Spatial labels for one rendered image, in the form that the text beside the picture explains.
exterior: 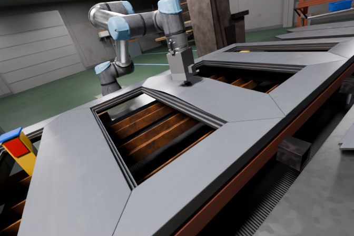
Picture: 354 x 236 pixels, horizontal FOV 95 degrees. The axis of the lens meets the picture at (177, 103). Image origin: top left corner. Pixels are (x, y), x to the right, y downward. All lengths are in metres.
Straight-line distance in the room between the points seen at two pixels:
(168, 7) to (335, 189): 0.60
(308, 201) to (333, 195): 0.05
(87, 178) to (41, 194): 0.09
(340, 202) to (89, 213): 0.44
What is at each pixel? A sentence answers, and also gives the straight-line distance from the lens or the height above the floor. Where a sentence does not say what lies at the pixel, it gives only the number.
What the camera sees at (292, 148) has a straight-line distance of 0.48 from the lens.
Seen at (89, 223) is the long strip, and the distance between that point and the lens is 0.35.
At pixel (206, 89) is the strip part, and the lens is 0.60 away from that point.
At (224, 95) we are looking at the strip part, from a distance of 0.55.
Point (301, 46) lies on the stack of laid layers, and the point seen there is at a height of 0.83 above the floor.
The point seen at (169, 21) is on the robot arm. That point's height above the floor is 1.10.
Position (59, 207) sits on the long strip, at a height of 0.85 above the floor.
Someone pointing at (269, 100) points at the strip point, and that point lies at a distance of 0.52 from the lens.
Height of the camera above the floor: 1.09
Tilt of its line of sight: 26 degrees down
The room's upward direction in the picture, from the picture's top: 15 degrees counter-clockwise
